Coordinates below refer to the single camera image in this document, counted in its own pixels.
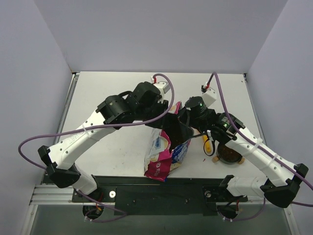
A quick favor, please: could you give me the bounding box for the yellow plastic scoop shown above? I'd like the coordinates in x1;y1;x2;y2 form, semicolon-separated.
202;135;214;156

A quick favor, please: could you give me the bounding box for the pink pet food bag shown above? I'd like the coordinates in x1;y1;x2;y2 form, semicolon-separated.
144;101;185;182

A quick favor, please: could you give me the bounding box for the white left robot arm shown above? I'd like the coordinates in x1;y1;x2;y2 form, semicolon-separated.
38;82;170;202

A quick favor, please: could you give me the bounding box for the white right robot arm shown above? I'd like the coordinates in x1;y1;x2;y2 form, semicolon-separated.
180;96;309;208

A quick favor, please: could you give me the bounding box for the black fish print bowl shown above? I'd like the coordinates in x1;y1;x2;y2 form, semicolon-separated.
217;143;243;165

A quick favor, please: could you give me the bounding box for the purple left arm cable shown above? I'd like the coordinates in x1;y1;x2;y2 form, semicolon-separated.
18;73;176;172

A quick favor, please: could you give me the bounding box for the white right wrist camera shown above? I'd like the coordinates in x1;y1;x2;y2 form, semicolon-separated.
201;85;217;107

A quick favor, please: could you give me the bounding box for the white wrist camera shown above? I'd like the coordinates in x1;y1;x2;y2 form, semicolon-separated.
201;85;217;107
151;76;170;94

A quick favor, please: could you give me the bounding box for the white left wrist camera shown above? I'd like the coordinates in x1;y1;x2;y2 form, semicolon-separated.
151;76;170;94

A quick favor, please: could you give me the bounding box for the aluminium table edge rail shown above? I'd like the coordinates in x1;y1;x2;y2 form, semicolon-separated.
57;72;80;134

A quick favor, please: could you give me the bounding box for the black mounting base plate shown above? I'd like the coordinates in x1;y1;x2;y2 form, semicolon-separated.
72;174;249;217

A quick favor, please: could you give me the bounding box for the aluminium front frame rail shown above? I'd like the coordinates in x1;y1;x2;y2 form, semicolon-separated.
30;185;74;205

